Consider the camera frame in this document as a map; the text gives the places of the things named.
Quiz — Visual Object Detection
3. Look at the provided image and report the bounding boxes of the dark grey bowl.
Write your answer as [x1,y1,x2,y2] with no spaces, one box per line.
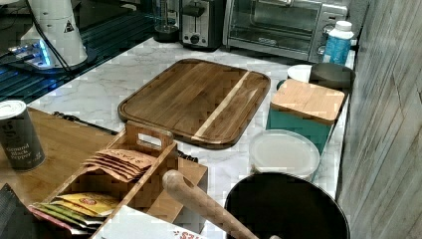
[309,63,355,91]

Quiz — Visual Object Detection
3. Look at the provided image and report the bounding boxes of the black object bottom left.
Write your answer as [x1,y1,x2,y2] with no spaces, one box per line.
[0,183,72,239]

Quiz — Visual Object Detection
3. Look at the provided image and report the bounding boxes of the bamboo board on left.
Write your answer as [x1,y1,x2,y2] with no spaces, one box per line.
[0,108,113,205]

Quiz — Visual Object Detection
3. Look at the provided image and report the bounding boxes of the white cup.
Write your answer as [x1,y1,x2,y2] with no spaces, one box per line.
[288,65,312,83]

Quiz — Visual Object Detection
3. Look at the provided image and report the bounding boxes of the wooden pan handle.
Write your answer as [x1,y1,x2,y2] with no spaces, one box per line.
[162,169,259,239]

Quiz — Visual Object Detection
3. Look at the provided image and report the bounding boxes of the silver toaster oven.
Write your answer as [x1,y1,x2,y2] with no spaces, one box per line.
[223,0,348,63]

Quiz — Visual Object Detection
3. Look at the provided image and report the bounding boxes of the black frying pan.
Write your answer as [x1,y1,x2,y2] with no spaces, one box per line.
[225,172,350,239]

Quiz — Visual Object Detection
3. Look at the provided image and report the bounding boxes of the yellow green tea packets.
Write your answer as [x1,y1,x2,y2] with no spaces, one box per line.
[29,192,119,235]

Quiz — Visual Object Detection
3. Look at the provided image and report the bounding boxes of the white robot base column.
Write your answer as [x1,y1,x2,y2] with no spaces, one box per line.
[8,0,88,71]

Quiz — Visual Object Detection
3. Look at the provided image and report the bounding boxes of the large wooden cutting board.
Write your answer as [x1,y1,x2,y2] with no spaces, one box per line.
[117,59,271,149]

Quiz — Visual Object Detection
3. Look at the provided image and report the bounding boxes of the black cable on robot base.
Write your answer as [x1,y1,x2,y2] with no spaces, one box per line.
[25,0,75,73]

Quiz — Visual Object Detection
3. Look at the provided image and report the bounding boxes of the white paper packet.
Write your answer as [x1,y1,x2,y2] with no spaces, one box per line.
[92,206,205,239]

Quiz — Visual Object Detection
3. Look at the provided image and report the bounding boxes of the brown tea packets stack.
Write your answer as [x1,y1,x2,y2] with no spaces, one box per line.
[83,149,157,182]

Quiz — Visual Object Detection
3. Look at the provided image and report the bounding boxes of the dark glass jar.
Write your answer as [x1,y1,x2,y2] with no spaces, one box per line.
[152,0,179,43]

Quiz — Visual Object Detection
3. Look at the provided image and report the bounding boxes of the black silver toaster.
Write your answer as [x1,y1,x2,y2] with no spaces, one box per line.
[179,0,226,51]

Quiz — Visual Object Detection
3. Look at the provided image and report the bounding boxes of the ground black pepper can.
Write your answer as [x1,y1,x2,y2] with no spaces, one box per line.
[0,100,45,171]

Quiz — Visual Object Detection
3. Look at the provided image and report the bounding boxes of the teal canister with wooden lid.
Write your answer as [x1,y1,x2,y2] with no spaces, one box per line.
[266,79,345,153]

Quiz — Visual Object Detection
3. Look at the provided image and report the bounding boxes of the wooden tea organizer box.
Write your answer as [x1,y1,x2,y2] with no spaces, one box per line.
[46,120,208,233]

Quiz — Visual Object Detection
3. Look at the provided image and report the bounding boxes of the blue white plastic bottle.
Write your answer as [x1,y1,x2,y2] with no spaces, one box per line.
[322,21,353,66]

